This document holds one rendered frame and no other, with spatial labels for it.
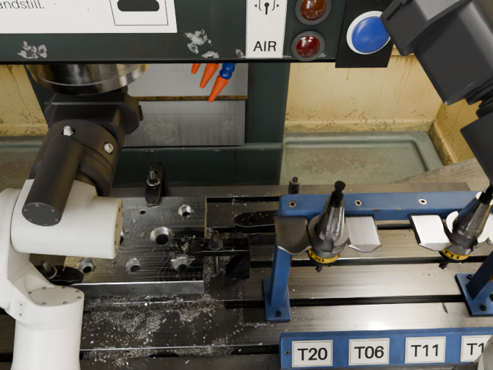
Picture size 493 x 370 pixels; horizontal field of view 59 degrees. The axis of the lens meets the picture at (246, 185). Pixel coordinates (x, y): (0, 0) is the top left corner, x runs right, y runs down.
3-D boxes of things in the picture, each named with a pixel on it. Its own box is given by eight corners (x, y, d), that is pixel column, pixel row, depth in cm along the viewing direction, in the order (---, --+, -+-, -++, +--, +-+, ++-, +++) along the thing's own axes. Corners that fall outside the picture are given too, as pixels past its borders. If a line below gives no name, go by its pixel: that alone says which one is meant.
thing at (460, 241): (475, 222, 72) (481, 213, 70) (486, 252, 68) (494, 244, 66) (437, 219, 72) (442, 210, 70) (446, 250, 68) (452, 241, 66)
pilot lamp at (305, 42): (320, 60, 36) (323, 35, 34) (293, 60, 36) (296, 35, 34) (319, 56, 36) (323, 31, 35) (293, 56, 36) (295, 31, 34)
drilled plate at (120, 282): (205, 294, 91) (203, 281, 88) (64, 296, 90) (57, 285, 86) (207, 209, 107) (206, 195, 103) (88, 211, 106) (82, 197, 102)
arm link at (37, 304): (97, 192, 49) (88, 307, 50) (13, 184, 48) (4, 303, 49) (85, 200, 43) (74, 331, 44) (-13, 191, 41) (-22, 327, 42)
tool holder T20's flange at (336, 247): (345, 226, 71) (348, 216, 69) (346, 257, 67) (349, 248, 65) (307, 221, 72) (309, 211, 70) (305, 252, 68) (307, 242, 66)
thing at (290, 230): (312, 255, 66) (312, 252, 66) (277, 255, 66) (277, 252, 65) (306, 219, 71) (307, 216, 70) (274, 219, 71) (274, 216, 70)
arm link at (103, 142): (136, 76, 56) (121, 136, 48) (147, 134, 63) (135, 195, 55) (36, 77, 56) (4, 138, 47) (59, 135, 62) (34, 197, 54)
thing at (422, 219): (453, 252, 67) (455, 249, 67) (420, 252, 67) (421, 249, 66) (438, 216, 72) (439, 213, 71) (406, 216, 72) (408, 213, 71)
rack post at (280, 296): (291, 321, 92) (307, 238, 70) (265, 321, 91) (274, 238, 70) (286, 279, 98) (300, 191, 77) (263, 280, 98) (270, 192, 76)
